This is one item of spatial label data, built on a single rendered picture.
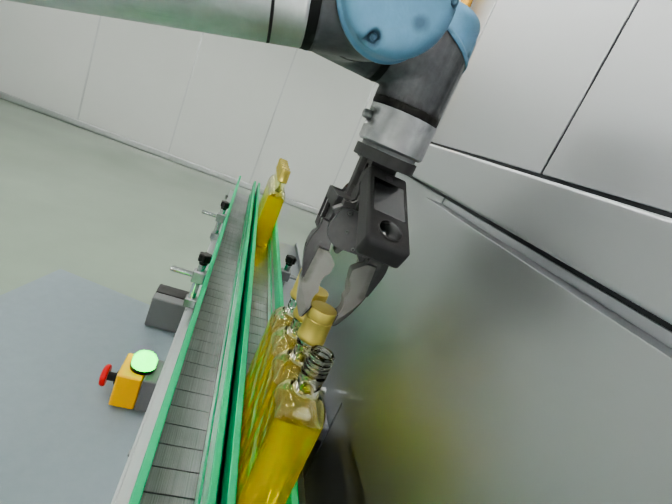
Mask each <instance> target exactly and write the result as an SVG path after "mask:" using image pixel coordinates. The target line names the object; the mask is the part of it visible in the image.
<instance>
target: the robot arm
mask: <svg viewBox="0 0 672 504"><path fill-rule="evenodd" d="M6 1H12V2H19V3H25V4H31V5H37V6H43V7H49V8H55V9H61V10H67V11H74V12H80V13H86V14H92V15H98V16H104V17H110V18H116V19H122V20H129V21H135V22H141V23H147V24H153V25H159V26H165V27H171V28H178V29H184V30H190V31H196V32H202V33H208V34H214V35H220V36H226V37H233V38H239V39H245V40H251V41H257V42H263V43H269V44H275V45H282V46H288V47H294V48H299V49H303V50H305V51H311V52H313V53H315V54H317V55H319V56H321V57H323V58H325V59H327V60H329V61H331V62H333V63H335V64H337V65H340V66H342V67H344V68H346V69H348V70H350V71H352V72H354V73H356V74H358V75H360V76H362V77H364V78H366V79H368V80H370V81H372V82H375V83H377V84H379V86H378V88H377V91H376V93H375V96H374V98H373V102H372V105H371V107H370V109H367V108H365V109H364V110H363V112H362V117H364V118H366V120H365V121H364V124H363V126H362V128H361V131H360V133H359V136H360V137H361V138H363V140H362V142H361V141H357V144H356V146H355V148H354V152H355V153H357V155H358V156H360V157H359V160H358V162H357V164H356V167H355V169H354V171H353V174H352V176H351V178H350V181H349V183H347V184H346V185H345V186H344V187H343V188H342V189H340V188H338V187H335V186H333V185H330V186H329V189H328V191H327V193H326V196H325V198H324V201H323V203H322V205H321V208H320V210H319V213H318V215H317V217H316V220H315V224H316V227H315V228H314V229H312V230H311V232H310V233H309V235H308V237H307V239H306V242H305V245H304V250H303V260H302V269H301V271H300V274H299V281H298V287H297V295H296V301H297V309H298V314H299V316H300V317H303V316H304V315H305V314H306V313H307V312H308V311H309V310H310V309H311V307H312V306H311V301H312V298H313V297H314V296H315V294H317V293H318V291H319V285H320V282H321V281H322V279H323V278H324V277H325V276H327V275H328V274H330V273H331V271H332V269H333V268H334V266H335V263H334V261H333V258H332V256H331V254H330V252H329V249H330V246H331V243H332V244H333V245H334V246H333V250H334V252H335V253H337V254H338V253H340V252H341V251H343V250H344V251H347V252H350V253H353V254H355V255H357V258H358V259H357V261H356V263H354V264H352V265H350V266H349V269H348V272H347V277H346V281H345V290H344V291H343V292H342V294H341V302H340V304H339V305H338V306H337V307H336V308H335V310H336V311H337V316H336V318H335V320H334V322H333V324H332V326H336V325H337V324H339V323H340V322H341V321H343V320H344V319H345V318H347V317H348V316H349V315H350V314H351V313H352V312H353V311H354V310H355V309H356V308H357V307H358V306H359V305H360V304H361V303H362V302H363V301H364V299H365V298H366V297H368V296H369V295H370V294H371V292H372V291H373V290H374V289H375V287H376V286H377V285H378V284H379V282H380V281H381V280H382V279H383V277H384V275H385V274H386V272H387V269H388V267H389V266H390V267H393V268H398V267H399V266H400V265H401V264H402V263H403V262H404V261H405V260H406V259H407V258H408V257H409V255H410V246H409V228H408V210H407V191H406V182H405V181H403V180H401V179H399V178H397V177H395V175H396V173H397V172H399V173H402V174H404V175H407V176H410V177H412V175H413V173H414V171H415V169H416V167H417V166H415V165H414V164H415V162H417V163H420V162H422V160H423V157H424V155H425V153H426V151H427V149H428V147H429V145H430V143H431V140H432V138H433V136H434V134H435V132H436V130H437V129H436V128H437V126H438V124H439V122H440V120H441V117H442V115H443V113H444V111H445V109H446V107H447V105H448V103H449V101H450V99H451V96H452V94H453V92H454V90H455V88H456V86H457V84H458V82H459V80H460V77H461V75H462V74H463V73H464V72H465V71H466V69H467V66H468V62H469V59H470V57H471V55H472V52H473V50H474V47H475V45H476V41H477V38H478V36H479V33H480V21H479V18H478V16H477V15H476V14H475V12H474V11H473V10H472V9H471V8H469V7H468V6H467V5H465V4H464V3H462V2H461V1H459V0H6ZM327 199H328V200H327ZM326 201H327V202H326ZM325 204H326V205H325ZM324 206H325V207H324ZM323 208H324V210H323ZM322 211H323V212H322ZM321 213H322V214H321ZM320 215H321V216H320Z"/></svg>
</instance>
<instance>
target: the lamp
mask: <svg viewBox="0 0 672 504"><path fill-rule="evenodd" d="M157 361H158V358H157V356H156V354H155V353H153V352H152V351H148V350H141V351H139V352H137V353H136V354H135V355H134V356H133V359H132V361H131V363H130V369H131V371H132V372H134V373H136V374H139V375H150V374H152V373H153V372H154V371H155V369H156V366H157Z"/></svg>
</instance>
